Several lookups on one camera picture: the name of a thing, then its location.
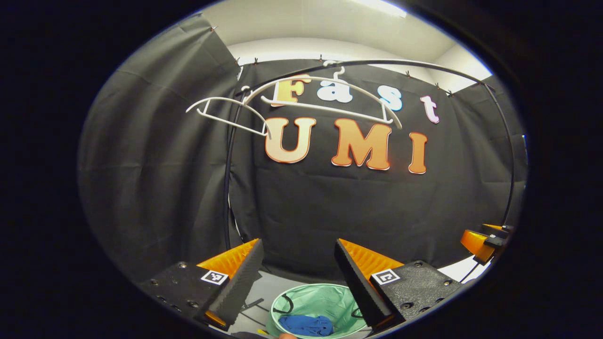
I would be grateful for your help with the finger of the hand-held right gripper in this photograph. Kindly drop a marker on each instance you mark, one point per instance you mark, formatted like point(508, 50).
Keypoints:
point(493, 227)
point(476, 244)

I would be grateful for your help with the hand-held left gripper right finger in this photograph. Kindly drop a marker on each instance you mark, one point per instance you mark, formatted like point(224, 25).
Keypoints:
point(360, 287)

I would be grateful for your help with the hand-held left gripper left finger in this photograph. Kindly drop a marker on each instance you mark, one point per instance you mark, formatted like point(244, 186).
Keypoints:
point(238, 287)

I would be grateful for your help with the green laundry hamper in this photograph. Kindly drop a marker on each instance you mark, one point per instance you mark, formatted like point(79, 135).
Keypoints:
point(320, 299)

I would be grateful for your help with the white plastic hanger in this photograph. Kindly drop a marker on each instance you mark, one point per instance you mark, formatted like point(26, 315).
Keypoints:
point(325, 108)
point(221, 98)

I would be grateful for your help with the black clothes rack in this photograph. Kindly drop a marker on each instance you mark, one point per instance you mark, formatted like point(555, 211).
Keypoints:
point(226, 188)

